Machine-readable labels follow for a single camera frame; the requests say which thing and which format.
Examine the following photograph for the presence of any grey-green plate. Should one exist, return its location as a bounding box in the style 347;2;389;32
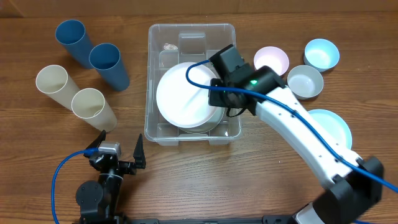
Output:
180;107;224;133

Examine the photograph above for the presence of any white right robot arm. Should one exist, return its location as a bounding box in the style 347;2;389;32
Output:
210;64;384;223

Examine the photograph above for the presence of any dark blue cup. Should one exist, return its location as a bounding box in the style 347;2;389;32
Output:
55;19;94;69
89;43;130;91

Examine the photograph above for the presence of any light blue plate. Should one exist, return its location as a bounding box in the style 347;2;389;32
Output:
308;109;353;149

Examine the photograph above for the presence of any cream cup front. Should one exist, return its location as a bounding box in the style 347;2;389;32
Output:
72;88;118;132

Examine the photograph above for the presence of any pink plate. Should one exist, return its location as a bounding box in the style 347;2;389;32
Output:
156;62;224;129

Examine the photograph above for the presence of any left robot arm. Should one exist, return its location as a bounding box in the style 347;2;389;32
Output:
75;130;146;223

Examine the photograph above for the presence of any clear plastic storage bin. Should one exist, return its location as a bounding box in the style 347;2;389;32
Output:
144;23;242;146

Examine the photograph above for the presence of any dark blue cup rear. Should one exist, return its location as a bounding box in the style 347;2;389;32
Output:
55;19;94;69

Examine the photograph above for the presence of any light blue bowl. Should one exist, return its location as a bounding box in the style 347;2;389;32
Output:
303;39;340;72

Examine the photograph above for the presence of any cream cup rear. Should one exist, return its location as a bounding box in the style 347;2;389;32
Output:
35;65;80;110

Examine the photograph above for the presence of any cream cup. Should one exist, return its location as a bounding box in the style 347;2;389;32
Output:
72;88;118;132
35;65;80;110

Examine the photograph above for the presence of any dark blue cup front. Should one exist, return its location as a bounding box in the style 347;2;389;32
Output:
89;43;130;91

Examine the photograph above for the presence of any pink bowl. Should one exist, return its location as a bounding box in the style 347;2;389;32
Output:
254;46;290;76

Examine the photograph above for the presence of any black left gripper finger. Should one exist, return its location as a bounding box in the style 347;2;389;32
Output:
86;130;106;149
133;134;146;169

